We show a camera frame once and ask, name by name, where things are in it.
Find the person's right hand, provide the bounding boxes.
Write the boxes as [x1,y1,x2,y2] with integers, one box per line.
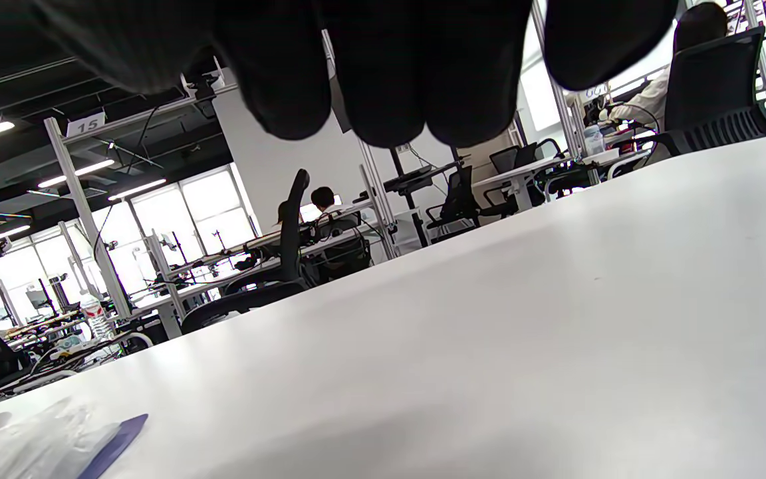
[31,0,680,148]

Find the clear bag with blue edge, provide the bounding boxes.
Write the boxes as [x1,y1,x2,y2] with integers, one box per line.
[0,396,150,479]

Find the black monitor stand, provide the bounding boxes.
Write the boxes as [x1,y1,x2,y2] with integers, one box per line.
[383,148,467,248]

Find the white office table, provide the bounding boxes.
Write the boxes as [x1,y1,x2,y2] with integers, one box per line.
[473,148,653,212]

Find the clear water bottle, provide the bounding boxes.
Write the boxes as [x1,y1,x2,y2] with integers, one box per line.
[80,295,116,340]

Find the aluminium frame post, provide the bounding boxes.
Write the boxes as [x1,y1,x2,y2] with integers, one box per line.
[356,140,400,260]

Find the aluminium post with number sign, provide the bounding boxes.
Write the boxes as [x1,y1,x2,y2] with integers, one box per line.
[44,112,134,320]

